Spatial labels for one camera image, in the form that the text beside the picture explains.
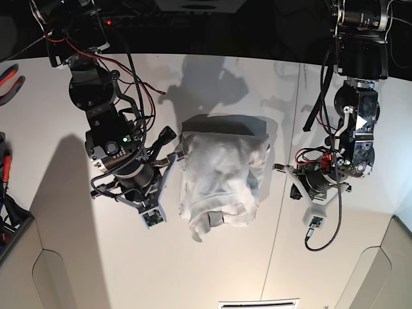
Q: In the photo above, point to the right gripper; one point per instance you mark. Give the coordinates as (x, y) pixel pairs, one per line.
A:
(141, 176)

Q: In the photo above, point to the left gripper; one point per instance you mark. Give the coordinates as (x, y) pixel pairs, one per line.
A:
(316, 184)

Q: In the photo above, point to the white t-shirt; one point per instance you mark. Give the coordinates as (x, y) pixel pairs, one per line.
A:
(226, 171)

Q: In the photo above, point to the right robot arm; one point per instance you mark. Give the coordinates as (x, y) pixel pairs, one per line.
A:
(118, 103)

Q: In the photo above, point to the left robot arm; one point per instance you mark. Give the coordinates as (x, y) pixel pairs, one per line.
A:
(348, 105)

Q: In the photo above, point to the black tool tray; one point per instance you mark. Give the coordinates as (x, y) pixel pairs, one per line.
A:
(13, 225)

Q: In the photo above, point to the black power strip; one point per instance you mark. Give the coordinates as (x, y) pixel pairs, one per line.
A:
(122, 21)

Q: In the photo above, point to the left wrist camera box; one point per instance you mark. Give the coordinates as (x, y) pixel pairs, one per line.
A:
(315, 214)

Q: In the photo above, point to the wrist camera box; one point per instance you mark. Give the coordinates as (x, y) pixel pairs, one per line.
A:
(148, 207)
(315, 214)

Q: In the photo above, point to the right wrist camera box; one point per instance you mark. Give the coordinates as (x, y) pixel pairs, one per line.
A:
(148, 207)

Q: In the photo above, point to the orange handled tool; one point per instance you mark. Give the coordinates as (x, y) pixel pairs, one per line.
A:
(6, 170)

